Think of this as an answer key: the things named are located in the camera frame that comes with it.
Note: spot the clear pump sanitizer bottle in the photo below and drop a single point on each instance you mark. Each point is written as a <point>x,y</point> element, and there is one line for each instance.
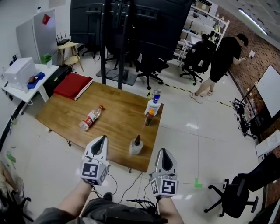
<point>135,147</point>

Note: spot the red paper ornament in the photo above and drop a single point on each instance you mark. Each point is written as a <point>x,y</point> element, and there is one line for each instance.
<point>46,19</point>

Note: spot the white side table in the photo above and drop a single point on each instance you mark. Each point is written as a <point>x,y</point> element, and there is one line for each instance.
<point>46,72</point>

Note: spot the blue plastic object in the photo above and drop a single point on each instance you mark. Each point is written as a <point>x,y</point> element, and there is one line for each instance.
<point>35,82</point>

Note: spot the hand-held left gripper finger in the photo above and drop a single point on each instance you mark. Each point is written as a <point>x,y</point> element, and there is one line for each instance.
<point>88,151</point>
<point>105,153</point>

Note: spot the light wooden stool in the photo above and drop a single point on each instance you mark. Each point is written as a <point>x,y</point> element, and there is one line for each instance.
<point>70,46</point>

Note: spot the white box appliance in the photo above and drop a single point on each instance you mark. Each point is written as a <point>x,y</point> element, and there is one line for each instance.
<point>18,72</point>

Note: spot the white whiteboard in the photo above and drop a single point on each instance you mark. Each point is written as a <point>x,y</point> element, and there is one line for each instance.
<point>270,92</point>

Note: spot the small white cart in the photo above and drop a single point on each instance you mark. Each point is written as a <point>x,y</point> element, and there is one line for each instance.
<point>183,51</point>

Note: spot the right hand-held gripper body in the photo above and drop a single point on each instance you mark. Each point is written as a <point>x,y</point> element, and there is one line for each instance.
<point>168,187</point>

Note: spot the black router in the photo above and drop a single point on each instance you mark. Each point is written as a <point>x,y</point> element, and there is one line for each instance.
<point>63,41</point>

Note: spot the white paper notice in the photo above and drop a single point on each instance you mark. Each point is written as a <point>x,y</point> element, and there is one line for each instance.
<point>252,53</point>

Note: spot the white pump bottle blue nozzle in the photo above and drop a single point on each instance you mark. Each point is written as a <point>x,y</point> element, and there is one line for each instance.
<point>151,108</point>

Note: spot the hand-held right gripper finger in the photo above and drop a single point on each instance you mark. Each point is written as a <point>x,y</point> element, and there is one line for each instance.
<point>173,168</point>
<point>158,166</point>

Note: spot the person's body in grey clothing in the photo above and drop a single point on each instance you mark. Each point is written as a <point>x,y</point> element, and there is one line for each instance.
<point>98,212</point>

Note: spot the green tape scraps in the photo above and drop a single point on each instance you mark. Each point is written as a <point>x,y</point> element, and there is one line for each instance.
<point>11,157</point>

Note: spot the long ceiling light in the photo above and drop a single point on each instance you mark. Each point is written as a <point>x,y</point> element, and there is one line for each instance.
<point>252,20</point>

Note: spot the black mesh office chair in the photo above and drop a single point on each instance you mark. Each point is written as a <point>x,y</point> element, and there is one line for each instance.
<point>238,197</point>

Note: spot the small green potted plant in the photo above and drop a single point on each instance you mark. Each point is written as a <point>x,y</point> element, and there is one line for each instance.
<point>46,59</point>

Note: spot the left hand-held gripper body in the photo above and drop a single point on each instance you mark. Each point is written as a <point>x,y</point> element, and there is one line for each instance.
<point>89,170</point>

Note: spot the white refrigerator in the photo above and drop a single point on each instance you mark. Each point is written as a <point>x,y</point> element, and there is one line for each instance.
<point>39,39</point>

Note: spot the red folded cloth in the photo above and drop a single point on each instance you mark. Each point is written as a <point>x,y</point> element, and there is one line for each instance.
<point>72,86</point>

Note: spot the black equipment case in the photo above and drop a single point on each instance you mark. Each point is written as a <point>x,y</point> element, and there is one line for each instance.
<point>58,76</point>

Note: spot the clear plastic bottle plain label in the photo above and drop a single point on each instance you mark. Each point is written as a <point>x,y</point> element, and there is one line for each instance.
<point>155,93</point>

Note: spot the white flat box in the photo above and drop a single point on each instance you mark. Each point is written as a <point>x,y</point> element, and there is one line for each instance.
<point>268,143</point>

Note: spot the person's right forearm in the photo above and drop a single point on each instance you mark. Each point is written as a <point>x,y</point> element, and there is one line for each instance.
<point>169,210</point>

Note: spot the orange drink bottle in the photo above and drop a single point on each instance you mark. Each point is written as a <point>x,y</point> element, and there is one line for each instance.
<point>149,119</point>

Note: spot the white storage shelf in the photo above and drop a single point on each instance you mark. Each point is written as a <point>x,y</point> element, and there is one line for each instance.
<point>210,19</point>

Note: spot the person's left forearm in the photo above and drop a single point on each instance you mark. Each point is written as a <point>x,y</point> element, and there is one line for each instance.
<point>74,201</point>

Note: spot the small white camera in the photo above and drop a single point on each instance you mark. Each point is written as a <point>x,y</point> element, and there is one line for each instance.
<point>39,9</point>

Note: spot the black chest-mounted pack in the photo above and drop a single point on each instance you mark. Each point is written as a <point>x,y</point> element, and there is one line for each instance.
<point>131,216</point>

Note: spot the clear plastic bottle red label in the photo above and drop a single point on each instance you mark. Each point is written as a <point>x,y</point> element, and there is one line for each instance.
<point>89,119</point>

